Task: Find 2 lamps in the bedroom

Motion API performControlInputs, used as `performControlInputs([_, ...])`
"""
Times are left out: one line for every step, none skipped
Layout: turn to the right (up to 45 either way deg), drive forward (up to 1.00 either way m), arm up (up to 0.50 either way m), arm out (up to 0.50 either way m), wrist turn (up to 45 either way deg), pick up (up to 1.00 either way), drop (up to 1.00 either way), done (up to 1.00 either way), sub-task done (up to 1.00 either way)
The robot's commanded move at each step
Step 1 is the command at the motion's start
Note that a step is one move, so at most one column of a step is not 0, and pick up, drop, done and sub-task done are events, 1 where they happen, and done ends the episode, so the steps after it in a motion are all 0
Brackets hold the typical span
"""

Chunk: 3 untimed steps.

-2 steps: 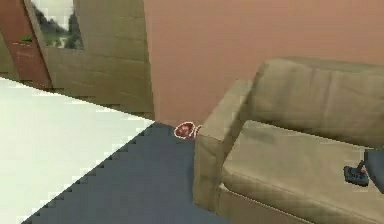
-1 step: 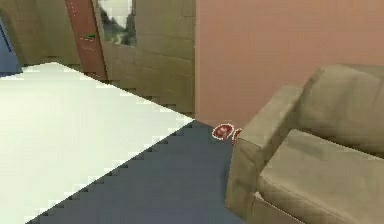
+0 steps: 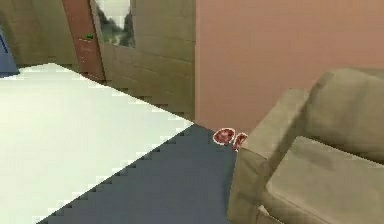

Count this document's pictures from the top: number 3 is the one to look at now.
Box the red round floor cushion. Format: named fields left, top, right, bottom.
left=232, top=132, right=249, bottom=152
left=212, top=127, right=236, bottom=147

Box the framed landscape picture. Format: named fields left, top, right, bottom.
left=90, top=0, right=137, bottom=49

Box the beige sofa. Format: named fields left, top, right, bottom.
left=227, top=67, right=384, bottom=224

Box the reddish brown room door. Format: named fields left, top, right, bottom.
left=62, top=0, right=107, bottom=82

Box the blue furniture piece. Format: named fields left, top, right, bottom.
left=0, top=26, right=21, bottom=79

